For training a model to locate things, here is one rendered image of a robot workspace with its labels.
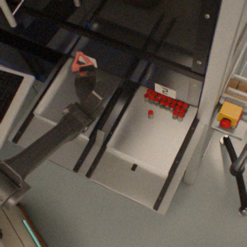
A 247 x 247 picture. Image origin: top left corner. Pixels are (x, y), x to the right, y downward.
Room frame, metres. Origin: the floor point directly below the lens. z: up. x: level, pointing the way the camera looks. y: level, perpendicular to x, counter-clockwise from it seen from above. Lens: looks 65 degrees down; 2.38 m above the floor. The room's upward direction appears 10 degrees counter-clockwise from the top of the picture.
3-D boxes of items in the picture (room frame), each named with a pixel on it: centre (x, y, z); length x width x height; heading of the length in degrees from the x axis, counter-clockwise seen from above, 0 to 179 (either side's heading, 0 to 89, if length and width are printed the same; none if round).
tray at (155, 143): (0.66, -0.12, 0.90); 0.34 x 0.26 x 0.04; 144
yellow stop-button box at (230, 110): (0.61, -0.39, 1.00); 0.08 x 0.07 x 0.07; 144
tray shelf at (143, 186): (0.70, 0.06, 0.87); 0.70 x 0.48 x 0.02; 54
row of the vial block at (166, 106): (0.73, -0.17, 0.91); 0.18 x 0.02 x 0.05; 54
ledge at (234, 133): (0.63, -0.43, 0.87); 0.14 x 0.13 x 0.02; 144
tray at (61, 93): (0.85, 0.15, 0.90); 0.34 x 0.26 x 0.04; 144
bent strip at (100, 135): (0.59, 0.13, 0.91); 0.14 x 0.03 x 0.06; 145
